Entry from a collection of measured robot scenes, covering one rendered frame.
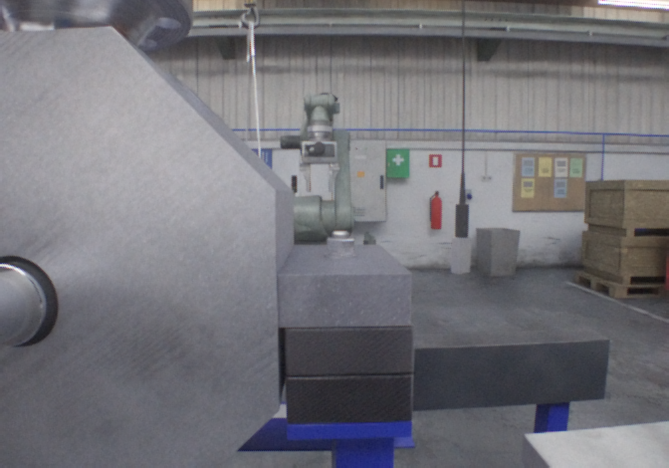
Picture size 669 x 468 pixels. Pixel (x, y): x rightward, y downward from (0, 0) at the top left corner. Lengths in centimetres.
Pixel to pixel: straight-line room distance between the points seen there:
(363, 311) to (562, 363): 66
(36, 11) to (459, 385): 88
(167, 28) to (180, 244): 30
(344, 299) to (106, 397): 24
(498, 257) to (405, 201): 156
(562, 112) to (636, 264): 273
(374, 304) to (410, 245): 542
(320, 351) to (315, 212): 211
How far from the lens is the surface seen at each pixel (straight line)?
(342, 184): 262
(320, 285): 33
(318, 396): 37
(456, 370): 83
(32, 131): 40
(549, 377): 93
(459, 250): 130
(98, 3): 46
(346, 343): 35
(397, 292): 34
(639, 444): 63
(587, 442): 60
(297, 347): 35
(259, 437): 66
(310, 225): 244
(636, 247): 521
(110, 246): 36
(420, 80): 600
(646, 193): 525
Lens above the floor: 118
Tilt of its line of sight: 4 degrees down
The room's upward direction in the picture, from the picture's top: straight up
